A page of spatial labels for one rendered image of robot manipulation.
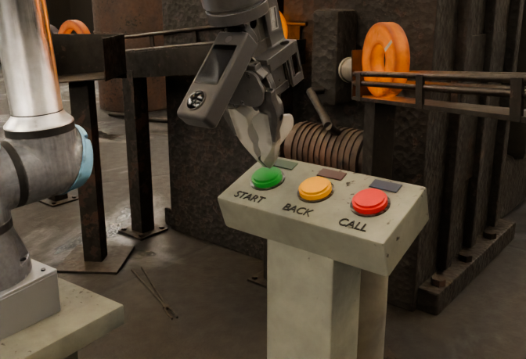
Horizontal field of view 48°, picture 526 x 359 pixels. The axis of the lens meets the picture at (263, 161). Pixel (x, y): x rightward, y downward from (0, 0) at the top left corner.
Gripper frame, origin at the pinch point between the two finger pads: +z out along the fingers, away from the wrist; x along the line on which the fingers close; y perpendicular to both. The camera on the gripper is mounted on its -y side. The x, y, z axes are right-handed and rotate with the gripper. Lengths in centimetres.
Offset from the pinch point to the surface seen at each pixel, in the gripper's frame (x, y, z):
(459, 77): -12.0, 34.7, 3.7
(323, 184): -8.7, 0.2, 1.7
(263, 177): -0.4, -1.0, 1.7
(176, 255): 90, 41, 82
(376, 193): -15.6, 0.8, 1.7
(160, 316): 65, 13, 72
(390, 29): 9, 54, 4
